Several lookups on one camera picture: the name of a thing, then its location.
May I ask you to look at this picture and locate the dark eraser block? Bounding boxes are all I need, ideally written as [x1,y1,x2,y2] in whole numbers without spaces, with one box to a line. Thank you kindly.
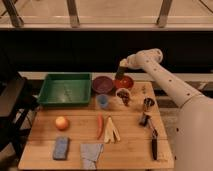
[115,67,126,80]

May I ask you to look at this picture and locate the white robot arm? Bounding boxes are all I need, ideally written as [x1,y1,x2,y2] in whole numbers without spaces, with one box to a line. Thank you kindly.
[119,48,213,171]

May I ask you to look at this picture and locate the green plastic tray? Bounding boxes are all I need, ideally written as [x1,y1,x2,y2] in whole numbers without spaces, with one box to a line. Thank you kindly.
[38,73,92,107]

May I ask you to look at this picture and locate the red bowl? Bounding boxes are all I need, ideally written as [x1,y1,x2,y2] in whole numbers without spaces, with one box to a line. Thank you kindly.
[114,75,134,90]

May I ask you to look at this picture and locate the purple bowl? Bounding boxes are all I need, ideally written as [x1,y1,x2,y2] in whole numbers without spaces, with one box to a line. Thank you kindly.
[92,76,114,94]

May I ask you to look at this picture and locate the clear cup with red contents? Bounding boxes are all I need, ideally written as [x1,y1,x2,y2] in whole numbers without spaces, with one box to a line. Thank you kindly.
[115,88,131,106]

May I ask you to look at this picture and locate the blue plastic cup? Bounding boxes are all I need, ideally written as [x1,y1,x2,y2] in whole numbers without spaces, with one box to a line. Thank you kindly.
[96,94,109,109]

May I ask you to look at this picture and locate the metal cup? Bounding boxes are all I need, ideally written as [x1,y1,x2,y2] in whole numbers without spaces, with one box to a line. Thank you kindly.
[143,98,155,112]

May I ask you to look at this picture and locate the small black clip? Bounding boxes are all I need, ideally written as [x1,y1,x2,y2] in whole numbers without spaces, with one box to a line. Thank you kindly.
[139,113,150,127]

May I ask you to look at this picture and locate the orange carrot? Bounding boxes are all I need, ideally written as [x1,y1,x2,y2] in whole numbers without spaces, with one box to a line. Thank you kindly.
[97,114,104,139]

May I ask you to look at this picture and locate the yellow banana peel pieces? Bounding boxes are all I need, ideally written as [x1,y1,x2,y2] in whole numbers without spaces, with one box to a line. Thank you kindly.
[104,117,121,143]

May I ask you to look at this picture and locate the orange round fruit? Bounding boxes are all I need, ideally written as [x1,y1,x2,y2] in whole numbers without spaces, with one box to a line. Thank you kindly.
[55,116,69,131]

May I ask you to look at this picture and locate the grey folded cloth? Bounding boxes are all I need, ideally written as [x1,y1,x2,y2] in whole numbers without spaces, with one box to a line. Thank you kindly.
[80,143,104,170]

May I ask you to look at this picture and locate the blue sponge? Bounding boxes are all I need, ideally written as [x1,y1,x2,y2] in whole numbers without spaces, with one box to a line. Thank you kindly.
[53,137,70,160]

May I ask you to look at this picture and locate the black chair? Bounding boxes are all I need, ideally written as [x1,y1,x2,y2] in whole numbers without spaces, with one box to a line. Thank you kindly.
[0,49,39,158]

